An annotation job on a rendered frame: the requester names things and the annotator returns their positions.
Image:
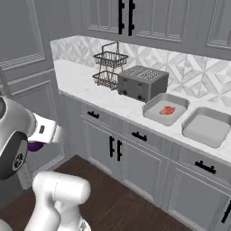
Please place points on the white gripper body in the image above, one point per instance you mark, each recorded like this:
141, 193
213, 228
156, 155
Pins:
59, 134

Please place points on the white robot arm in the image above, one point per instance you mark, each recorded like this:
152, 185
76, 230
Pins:
60, 192

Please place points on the purple eggplant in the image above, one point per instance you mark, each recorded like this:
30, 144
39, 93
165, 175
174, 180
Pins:
36, 146

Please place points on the red raw steak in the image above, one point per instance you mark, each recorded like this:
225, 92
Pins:
167, 110

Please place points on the grey tall cupboard door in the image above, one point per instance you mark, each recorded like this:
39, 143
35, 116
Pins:
21, 30
42, 99

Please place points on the grey lower cupboard door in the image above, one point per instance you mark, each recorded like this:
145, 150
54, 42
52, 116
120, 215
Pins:
195, 204
96, 147
141, 171

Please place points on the grey drawer front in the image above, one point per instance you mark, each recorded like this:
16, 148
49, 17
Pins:
186, 159
103, 115
153, 140

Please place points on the grey four-slot toaster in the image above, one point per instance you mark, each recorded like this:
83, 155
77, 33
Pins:
141, 84

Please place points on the grey upper cupboard door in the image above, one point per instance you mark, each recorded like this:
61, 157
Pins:
162, 18
100, 15
221, 24

